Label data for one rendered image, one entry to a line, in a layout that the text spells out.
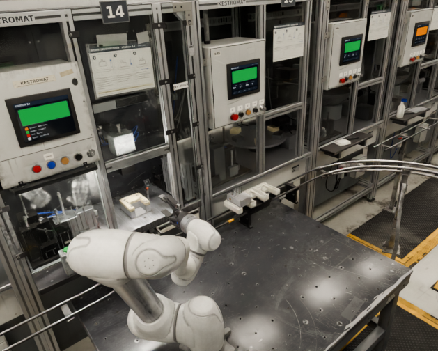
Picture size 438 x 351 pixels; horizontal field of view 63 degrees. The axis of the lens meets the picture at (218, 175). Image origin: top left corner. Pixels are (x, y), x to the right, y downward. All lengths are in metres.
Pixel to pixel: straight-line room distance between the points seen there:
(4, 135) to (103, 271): 0.82
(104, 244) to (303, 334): 1.06
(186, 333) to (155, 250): 0.64
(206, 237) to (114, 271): 0.56
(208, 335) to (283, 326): 0.42
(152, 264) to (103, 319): 1.01
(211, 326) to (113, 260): 0.62
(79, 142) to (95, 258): 0.81
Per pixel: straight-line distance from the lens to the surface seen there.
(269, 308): 1.86
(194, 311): 1.49
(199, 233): 1.52
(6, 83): 1.63
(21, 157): 1.70
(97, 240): 1.05
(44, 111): 1.65
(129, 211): 2.13
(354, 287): 2.02
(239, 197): 2.20
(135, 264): 0.97
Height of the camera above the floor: 2.05
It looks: 27 degrees down
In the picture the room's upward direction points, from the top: 3 degrees counter-clockwise
